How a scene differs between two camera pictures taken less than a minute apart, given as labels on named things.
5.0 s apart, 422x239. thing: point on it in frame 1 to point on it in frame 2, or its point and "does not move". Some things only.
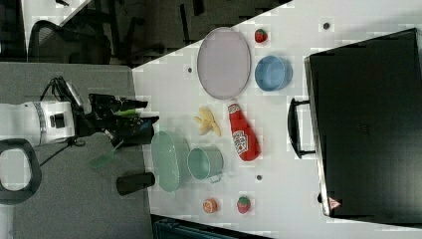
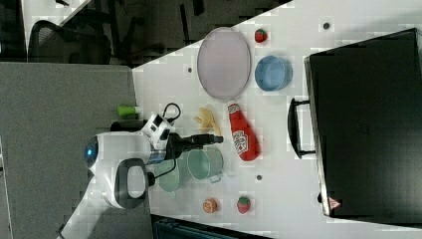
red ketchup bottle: [246, 140] does not move
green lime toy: [125, 113] does not move
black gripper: [105, 116] to [177, 144]
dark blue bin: [167, 227] does not move
